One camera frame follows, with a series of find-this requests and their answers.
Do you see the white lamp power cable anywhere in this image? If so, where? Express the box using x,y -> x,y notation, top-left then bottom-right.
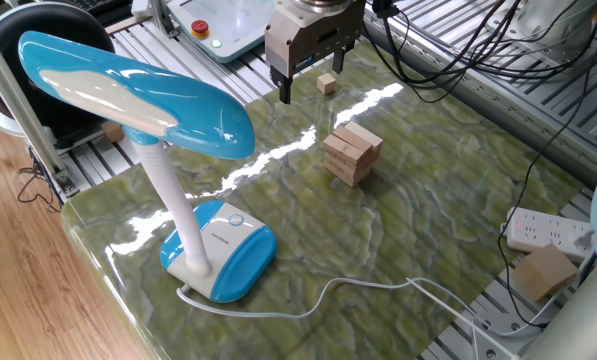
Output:
176,232 -> 597,337

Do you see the wooden jenga block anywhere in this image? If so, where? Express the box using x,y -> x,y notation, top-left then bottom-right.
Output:
333,126 -> 377,159
345,120 -> 385,151
322,133 -> 367,167

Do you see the blue white desk lamp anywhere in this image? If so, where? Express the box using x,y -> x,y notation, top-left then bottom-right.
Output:
17,30 -> 278,304

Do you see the long thin black cable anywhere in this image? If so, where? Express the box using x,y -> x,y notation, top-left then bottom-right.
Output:
495,9 -> 597,330

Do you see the white teach pendant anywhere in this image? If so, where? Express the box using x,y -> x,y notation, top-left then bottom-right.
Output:
167,0 -> 279,65

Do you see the long white cable tie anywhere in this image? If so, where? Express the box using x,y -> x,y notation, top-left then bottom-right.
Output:
406,277 -> 522,360

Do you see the black round chair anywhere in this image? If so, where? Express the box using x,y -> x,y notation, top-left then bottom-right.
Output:
0,1 -> 117,151

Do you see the aluminium profile stand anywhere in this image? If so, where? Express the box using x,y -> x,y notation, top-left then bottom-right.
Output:
130,0 -> 182,40

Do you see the grey gripper white plate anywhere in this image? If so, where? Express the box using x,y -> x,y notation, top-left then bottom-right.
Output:
264,0 -> 367,105

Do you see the large tan wooden block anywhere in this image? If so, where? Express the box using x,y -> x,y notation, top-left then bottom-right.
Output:
511,243 -> 580,303

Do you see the black keyboard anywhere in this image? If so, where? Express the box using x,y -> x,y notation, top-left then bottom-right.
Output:
65,0 -> 134,16

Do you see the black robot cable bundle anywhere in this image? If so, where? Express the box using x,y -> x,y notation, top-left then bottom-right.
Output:
362,0 -> 597,106

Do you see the thin black floor cable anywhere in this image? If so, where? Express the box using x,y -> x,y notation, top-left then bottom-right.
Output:
16,147 -> 63,215

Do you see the white power strip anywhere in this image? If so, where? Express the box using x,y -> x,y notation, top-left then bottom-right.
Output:
500,206 -> 597,265

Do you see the aluminium frame post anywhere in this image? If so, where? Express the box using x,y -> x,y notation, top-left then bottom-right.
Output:
0,14 -> 82,201

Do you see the small brown wooden block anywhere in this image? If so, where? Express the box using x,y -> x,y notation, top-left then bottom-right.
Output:
101,120 -> 126,144

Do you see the small wooden cube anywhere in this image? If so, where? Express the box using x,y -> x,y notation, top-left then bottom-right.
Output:
316,72 -> 337,96

